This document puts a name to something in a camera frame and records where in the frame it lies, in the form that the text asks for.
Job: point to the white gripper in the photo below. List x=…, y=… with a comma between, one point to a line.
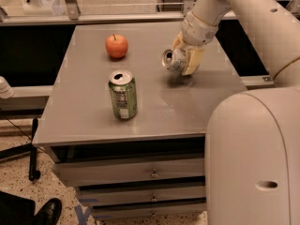
x=197, y=30

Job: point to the white green 7up can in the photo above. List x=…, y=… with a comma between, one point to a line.
x=174, y=60

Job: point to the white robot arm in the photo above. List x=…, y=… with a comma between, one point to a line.
x=252, y=140

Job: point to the green soda can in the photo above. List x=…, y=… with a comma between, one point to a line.
x=123, y=94

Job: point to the red orange apple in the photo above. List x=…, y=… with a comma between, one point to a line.
x=116, y=46

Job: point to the grey drawer cabinet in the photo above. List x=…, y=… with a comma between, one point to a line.
x=123, y=131

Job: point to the middle grey drawer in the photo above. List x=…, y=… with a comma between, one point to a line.
x=99, y=198

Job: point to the grey drawer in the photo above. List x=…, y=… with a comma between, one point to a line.
x=126, y=170
x=99, y=198
x=148, y=211

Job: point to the top grey drawer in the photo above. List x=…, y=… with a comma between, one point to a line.
x=126, y=170

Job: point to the bottom grey drawer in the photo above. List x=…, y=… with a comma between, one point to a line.
x=148, y=211

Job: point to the white cylindrical object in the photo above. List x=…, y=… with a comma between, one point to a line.
x=6, y=90

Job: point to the black tripod leg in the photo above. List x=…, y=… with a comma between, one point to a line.
x=34, y=174

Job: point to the black leather shoe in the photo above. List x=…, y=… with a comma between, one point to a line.
x=49, y=214

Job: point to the dark trouser leg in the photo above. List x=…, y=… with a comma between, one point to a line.
x=16, y=210

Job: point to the metal railing frame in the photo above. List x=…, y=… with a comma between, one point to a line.
x=96, y=11

